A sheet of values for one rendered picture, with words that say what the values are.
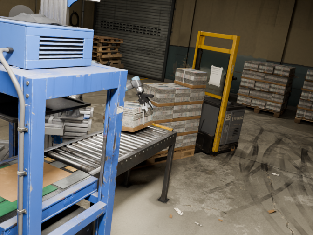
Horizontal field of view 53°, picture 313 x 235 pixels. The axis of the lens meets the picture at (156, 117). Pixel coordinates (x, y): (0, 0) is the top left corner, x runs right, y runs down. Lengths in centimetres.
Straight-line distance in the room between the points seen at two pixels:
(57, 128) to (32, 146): 184
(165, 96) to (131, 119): 123
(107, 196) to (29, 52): 100
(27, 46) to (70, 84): 25
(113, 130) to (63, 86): 53
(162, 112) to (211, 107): 118
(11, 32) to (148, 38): 1013
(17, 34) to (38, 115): 39
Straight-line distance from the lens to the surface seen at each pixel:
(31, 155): 144
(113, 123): 186
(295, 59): 1011
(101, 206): 205
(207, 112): 513
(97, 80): 164
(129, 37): 1205
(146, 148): 274
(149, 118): 321
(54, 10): 339
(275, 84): 860
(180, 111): 438
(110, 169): 196
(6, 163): 237
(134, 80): 306
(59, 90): 145
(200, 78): 450
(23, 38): 154
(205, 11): 1081
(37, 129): 142
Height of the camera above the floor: 180
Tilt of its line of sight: 16 degrees down
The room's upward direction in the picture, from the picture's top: 8 degrees clockwise
